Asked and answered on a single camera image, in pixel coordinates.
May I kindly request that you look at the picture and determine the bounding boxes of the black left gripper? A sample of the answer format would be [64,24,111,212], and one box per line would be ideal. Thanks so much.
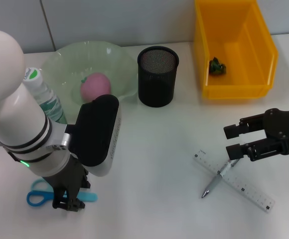
[43,155,92,212]

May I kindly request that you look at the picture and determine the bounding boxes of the blue scissors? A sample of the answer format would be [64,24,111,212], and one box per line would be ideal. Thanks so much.
[26,178,98,207]

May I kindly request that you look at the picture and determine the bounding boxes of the green plastic wrapper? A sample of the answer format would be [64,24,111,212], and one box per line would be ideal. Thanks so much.
[208,56,228,76]

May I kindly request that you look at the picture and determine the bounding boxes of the green label water bottle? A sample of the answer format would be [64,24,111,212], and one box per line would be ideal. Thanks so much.
[22,66,68,125]

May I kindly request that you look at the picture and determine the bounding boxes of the pink peach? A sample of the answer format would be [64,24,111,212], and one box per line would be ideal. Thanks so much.
[81,72,112,102]

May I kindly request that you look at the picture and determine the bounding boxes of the silver ballpoint pen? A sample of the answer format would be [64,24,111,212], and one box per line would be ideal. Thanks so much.
[201,158,241,199]

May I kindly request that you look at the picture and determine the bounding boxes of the clear plastic ruler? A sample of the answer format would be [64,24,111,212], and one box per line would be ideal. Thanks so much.
[193,149,276,214]

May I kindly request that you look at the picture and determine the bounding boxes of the black mesh pen holder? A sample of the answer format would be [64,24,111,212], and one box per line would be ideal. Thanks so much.
[137,46,180,108]

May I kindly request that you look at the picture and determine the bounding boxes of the green glass fruit plate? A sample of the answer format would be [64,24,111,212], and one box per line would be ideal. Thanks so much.
[38,41,138,125]

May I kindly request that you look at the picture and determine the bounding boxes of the yellow plastic bin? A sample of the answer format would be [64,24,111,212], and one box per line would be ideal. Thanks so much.
[193,0,279,100]

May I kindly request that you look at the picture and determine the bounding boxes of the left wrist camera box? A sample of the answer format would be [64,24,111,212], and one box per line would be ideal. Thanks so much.
[69,94,122,177]

